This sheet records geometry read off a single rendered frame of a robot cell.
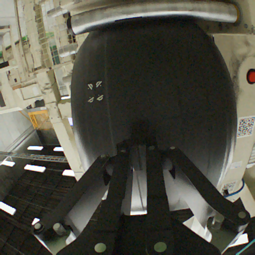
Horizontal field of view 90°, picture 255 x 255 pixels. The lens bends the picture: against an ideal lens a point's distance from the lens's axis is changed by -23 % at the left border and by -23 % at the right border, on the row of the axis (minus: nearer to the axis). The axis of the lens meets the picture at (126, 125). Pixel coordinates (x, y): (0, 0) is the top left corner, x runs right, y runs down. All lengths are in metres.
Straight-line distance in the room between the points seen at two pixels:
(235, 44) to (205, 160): 0.31
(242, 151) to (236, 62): 0.30
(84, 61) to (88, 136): 0.12
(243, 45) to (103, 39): 0.35
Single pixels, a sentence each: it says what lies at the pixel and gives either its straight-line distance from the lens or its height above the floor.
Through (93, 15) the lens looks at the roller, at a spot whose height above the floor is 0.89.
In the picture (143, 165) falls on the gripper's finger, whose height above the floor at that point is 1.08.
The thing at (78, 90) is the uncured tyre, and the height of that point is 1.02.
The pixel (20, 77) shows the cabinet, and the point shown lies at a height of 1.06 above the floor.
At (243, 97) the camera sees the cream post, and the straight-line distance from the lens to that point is 0.50.
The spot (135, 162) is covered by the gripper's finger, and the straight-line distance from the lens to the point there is 0.16.
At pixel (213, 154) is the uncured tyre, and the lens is 0.26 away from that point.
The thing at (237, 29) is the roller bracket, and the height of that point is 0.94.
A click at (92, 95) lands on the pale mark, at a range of 0.24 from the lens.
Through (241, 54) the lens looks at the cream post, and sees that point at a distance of 0.47.
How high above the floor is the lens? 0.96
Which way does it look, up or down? 28 degrees up
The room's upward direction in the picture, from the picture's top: 169 degrees clockwise
